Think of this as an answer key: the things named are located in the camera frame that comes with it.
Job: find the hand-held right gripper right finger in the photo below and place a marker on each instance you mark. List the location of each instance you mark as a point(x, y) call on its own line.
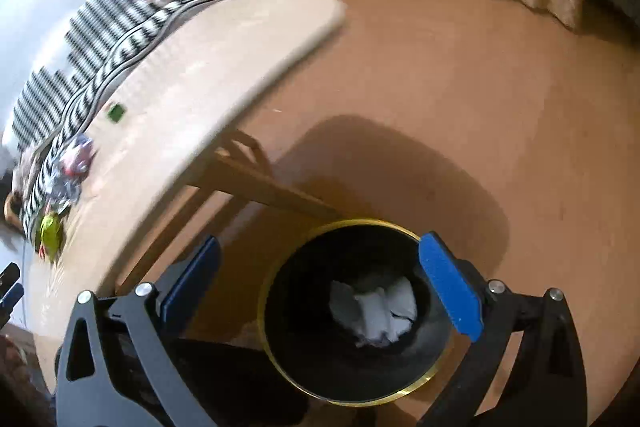
point(450, 287)

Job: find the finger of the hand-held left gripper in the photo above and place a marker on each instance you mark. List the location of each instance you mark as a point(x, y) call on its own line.
point(11, 297)

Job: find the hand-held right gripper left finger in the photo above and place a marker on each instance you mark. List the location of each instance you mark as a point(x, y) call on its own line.
point(192, 277)

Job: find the yellow-green wrapper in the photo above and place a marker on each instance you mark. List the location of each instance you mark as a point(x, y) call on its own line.
point(51, 232)

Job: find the white paper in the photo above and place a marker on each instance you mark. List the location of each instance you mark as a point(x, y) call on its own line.
point(375, 312)

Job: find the silver wrapper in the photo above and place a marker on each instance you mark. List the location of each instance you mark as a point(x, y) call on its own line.
point(65, 192)

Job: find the black bin with gold rim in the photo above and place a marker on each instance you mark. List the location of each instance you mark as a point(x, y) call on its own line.
point(300, 357)

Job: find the pink colourful wrapper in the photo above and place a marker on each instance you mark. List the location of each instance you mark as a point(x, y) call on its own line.
point(77, 154)

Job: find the small green wrapper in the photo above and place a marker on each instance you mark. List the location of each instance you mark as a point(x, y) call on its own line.
point(116, 112)

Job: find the person's dark clothing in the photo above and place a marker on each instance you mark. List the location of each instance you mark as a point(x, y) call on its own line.
point(20, 382)

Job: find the wooden sofa armrest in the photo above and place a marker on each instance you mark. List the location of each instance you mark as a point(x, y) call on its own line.
point(10, 207)

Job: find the light wooden table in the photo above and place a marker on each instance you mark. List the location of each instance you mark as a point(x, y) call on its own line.
point(260, 192)

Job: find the patterned cloth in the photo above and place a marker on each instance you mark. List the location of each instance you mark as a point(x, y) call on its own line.
point(25, 167)

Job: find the striped sofa seat cushion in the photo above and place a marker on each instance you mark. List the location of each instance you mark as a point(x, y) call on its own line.
point(125, 42)

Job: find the striped sofa back cushion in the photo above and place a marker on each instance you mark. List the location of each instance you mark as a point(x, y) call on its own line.
point(95, 22)

